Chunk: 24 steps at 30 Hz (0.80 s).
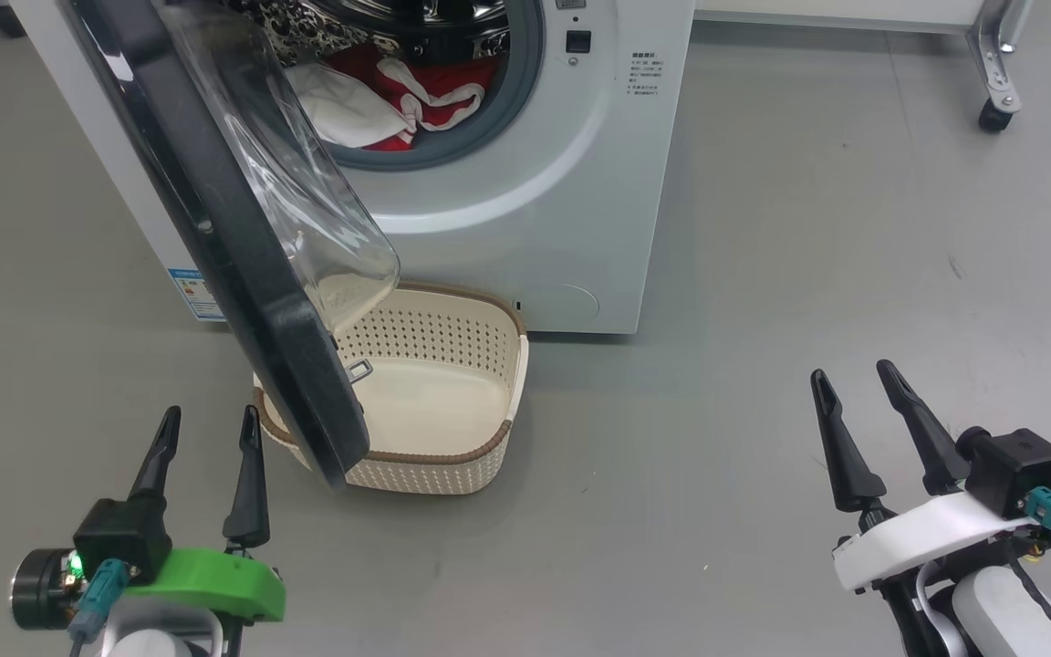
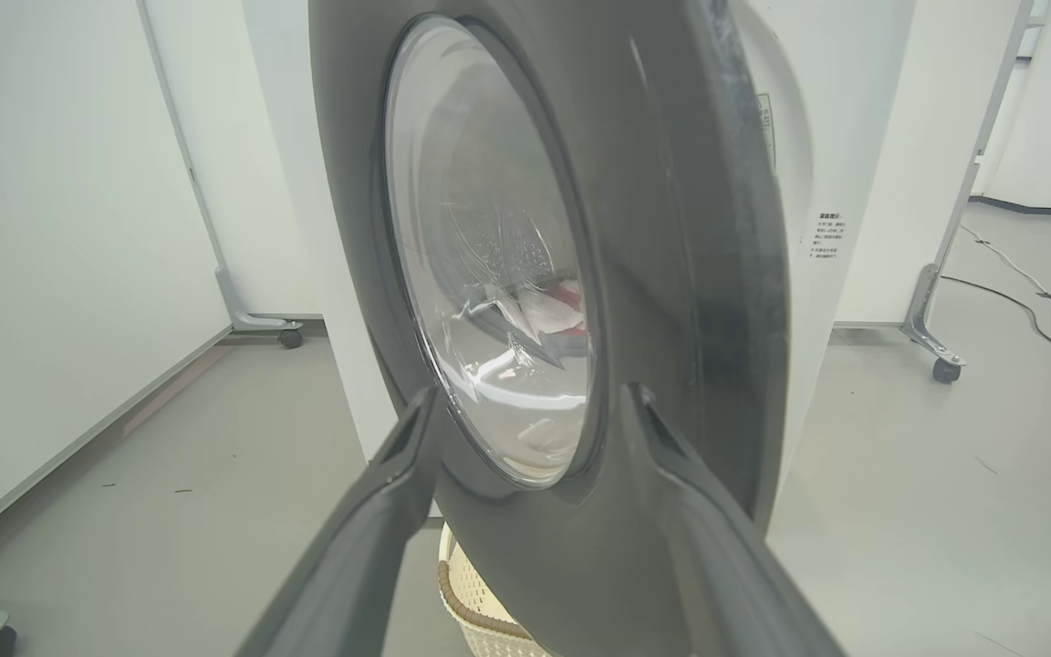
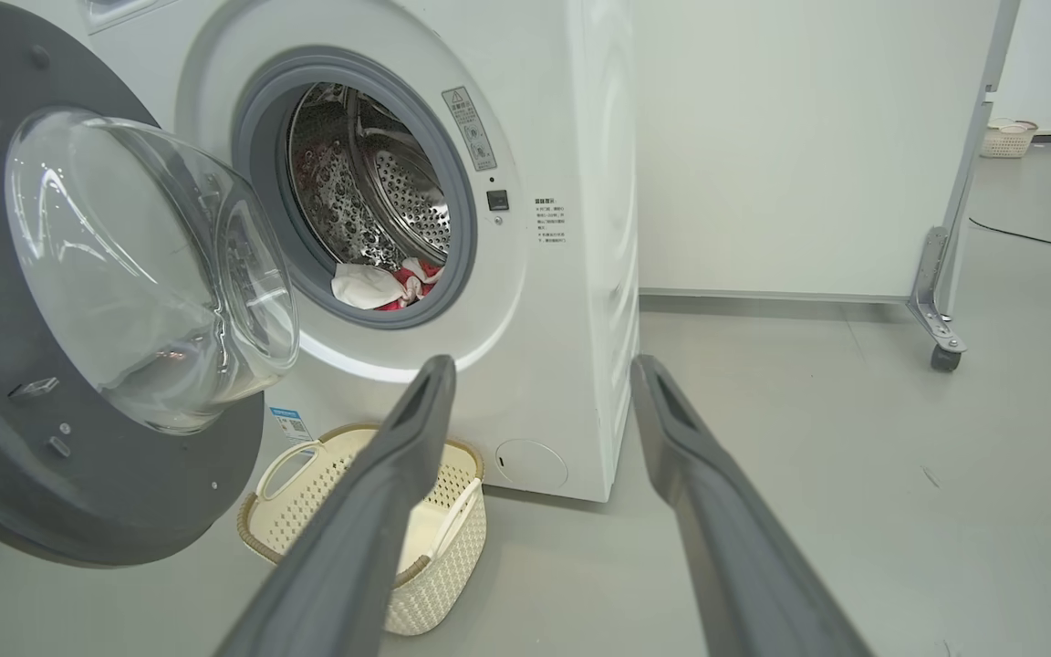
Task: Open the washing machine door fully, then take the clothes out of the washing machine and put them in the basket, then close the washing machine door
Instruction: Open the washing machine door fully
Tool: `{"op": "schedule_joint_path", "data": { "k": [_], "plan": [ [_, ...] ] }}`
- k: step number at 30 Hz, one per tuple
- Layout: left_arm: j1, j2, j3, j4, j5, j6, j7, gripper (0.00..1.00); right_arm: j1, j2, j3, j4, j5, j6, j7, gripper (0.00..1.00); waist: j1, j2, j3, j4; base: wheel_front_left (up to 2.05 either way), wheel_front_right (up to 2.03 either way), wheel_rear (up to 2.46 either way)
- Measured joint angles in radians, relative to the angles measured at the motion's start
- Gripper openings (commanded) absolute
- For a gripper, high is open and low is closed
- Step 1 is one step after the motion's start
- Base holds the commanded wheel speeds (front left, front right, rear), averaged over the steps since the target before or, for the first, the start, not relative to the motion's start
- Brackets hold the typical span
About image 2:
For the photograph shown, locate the cream perforated laundry basket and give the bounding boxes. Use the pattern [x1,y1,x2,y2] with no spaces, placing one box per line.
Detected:
[437,525,554,657]

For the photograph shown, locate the white front-load washing machine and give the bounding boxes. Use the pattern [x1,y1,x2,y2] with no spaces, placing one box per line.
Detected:
[241,0,919,548]

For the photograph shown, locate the white floor cable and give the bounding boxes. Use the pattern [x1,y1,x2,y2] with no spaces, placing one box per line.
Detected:
[959,224,1051,346]

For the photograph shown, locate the grey warning sticker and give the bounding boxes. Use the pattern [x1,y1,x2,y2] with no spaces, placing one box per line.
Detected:
[756,91,777,170]

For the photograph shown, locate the washing machine round door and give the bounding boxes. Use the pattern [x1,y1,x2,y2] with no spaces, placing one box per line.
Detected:
[308,0,791,657]

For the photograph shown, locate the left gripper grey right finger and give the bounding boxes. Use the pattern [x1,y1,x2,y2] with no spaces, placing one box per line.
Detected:
[621,383,846,657]

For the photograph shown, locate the stainless steel washing machine drum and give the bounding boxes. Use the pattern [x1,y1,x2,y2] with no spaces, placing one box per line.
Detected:
[416,182,590,366]

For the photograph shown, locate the white and red striped garment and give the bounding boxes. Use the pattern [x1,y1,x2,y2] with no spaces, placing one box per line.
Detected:
[524,278,590,336]

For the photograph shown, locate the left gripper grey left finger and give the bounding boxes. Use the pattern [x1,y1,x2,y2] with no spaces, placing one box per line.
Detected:
[234,385,442,657]

